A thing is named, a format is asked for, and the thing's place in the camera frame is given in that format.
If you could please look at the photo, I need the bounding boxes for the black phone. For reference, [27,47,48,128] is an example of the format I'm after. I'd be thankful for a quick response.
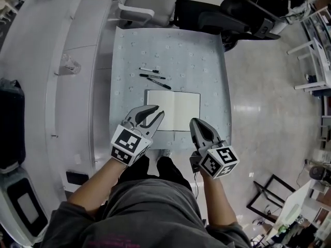
[65,170,89,186]

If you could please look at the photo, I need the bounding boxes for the white table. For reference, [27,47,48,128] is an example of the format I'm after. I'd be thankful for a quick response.
[265,179,314,245]
[286,37,331,93]

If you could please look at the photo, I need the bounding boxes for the black round device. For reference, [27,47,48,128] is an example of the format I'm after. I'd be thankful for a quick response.
[309,165,331,182]

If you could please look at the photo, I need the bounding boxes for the person's black trousers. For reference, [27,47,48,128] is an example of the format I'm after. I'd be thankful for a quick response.
[116,154,194,192]

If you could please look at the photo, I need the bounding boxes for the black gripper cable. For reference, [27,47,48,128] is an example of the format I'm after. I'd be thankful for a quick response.
[192,171,202,200]

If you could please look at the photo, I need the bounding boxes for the person's grey shirt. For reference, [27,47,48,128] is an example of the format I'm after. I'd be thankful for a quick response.
[38,178,252,248]

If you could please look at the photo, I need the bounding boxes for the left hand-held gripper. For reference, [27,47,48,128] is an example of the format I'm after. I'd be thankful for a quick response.
[110,105,166,167]

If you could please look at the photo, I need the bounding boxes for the white container with black window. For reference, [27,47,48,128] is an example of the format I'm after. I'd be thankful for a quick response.
[0,167,50,245]

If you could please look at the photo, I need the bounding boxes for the person's right shoe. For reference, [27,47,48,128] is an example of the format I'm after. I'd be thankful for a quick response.
[154,149,172,160]

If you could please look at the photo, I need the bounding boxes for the black marker pen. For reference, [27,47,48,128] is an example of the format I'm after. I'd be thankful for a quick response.
[146,77,172,90]
[139,73,167,80]

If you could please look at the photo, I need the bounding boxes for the clear plastic bottle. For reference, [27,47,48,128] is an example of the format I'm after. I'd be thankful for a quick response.
[59,53,82,76]

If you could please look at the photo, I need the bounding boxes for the long white bench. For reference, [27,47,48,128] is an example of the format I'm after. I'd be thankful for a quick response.
[0,0,124,208]

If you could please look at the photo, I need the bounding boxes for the person's left forearm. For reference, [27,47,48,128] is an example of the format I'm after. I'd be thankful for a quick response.
[66,158,125,214]

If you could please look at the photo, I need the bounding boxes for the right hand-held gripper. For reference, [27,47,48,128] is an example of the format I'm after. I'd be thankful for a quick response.
[189,117,240,180]

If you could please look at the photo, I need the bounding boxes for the grey notebook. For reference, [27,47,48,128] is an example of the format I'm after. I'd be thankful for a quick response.
[143,89,202,133]

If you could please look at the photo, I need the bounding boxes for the person's right forearm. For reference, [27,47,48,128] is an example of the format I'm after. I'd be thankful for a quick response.
[201,172,239,227]

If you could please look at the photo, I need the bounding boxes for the black metal frame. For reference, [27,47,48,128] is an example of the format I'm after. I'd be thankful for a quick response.
[246,174,297,224]

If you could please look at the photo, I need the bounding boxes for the black office chair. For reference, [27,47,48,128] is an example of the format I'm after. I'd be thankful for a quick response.
[172,0,282,53]

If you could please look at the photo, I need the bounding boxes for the white chair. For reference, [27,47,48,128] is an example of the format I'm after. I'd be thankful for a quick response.
[117,0,177,30]

